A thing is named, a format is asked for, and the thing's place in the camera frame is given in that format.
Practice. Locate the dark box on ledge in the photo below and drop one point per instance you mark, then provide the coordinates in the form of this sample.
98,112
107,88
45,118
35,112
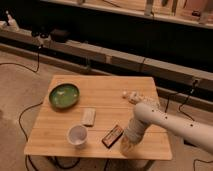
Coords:
59,35

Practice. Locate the dark chocolate bar wrapper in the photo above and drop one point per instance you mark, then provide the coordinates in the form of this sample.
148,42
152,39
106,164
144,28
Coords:
112,136

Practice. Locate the white bottle on ledge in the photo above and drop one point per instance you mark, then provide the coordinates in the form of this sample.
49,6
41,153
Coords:
12,22

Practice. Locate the white power strip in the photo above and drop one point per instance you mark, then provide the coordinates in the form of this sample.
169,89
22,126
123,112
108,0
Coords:
135,97

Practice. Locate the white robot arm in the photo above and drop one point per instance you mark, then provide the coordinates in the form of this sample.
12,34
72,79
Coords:
144,115

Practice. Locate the white paper cup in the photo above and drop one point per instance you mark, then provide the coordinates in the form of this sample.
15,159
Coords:
77,136

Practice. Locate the wooden table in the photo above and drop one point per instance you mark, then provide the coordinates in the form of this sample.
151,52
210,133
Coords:
103,93

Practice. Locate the green bowl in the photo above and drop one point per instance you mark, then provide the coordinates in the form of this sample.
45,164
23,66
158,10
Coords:
64,96

